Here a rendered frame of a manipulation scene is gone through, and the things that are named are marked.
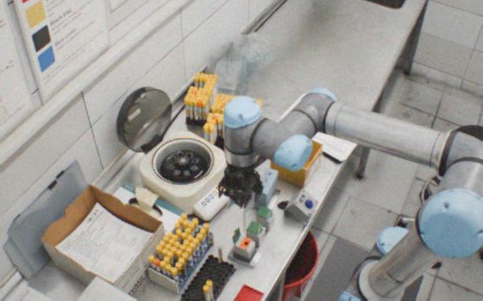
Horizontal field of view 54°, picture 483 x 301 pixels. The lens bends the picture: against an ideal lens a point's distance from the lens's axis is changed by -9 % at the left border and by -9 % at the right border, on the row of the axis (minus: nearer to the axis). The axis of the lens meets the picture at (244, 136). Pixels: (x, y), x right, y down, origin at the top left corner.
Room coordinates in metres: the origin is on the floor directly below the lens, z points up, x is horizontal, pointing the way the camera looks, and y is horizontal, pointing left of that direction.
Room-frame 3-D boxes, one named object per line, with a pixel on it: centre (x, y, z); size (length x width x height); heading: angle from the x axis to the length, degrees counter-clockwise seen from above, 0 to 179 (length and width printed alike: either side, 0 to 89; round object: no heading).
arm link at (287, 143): (0.74, -0.09, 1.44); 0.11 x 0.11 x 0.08; 54
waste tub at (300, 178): (1.16, -0.18, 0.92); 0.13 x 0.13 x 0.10; 59
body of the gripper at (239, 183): (0.78, 0.01, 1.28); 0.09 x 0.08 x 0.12; 154
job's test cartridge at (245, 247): (0.81, -0.01, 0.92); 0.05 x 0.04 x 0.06; 64
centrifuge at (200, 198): (1.08, 0.18, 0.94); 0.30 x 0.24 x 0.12; 53
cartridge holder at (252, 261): (0.81, -0.01, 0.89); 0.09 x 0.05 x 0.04; 64
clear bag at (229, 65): (1.62, 0.07, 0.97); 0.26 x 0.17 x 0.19; 168
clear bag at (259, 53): (1.78, -0.03, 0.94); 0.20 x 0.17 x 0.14; 133
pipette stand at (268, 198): (1.03, -0.07, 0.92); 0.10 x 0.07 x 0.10; 158
